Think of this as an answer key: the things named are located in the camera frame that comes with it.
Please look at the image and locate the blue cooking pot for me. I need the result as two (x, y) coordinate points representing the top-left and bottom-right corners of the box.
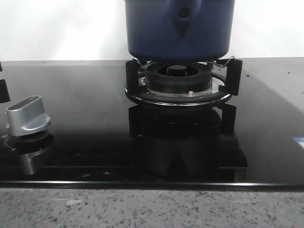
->
(124, 0), (235, 62)

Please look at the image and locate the black gas burner head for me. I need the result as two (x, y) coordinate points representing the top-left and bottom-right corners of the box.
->
(145, 62), (212, 94)

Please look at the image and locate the black glass cooktop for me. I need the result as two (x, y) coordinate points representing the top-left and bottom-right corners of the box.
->
(0, 57), (304, 191)

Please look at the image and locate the silver stove control knob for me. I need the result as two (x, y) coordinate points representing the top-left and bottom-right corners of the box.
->
(6, 95), (50, 136)

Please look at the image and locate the left black pan support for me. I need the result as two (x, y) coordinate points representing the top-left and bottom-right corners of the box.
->
(0, 59), (10, 104)

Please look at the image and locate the blue sticker label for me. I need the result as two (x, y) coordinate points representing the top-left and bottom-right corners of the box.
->
(294, 137), (304, 149)

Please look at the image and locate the black pan support ring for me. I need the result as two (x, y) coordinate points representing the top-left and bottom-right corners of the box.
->
(124, 56), (243, 106)

